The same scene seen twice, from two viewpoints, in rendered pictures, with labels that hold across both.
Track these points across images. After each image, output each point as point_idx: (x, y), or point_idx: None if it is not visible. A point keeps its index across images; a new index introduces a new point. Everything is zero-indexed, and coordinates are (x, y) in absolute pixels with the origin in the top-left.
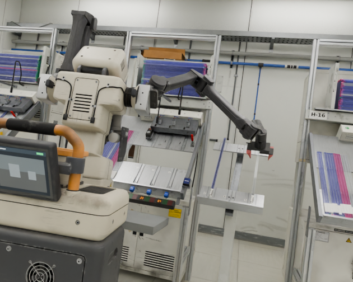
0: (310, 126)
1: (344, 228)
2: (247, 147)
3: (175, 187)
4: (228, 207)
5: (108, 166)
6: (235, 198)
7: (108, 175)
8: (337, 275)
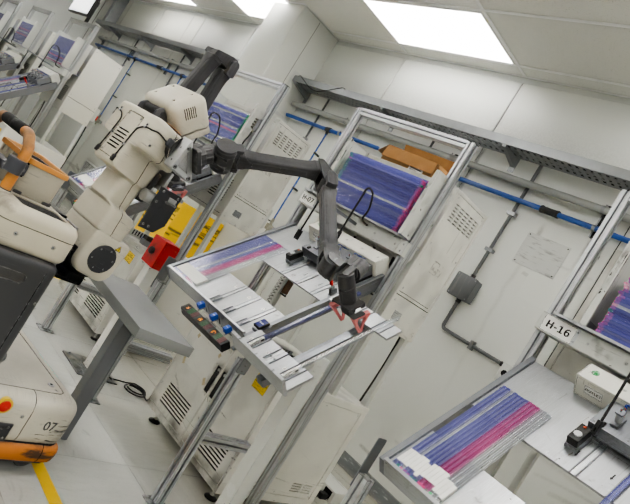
0: (560, 354)
1: None
2: None
3: (246, 327)
4: (256, 367)
5: (116, 221)
6: (276, 361)
7: (114, 233)
8: None
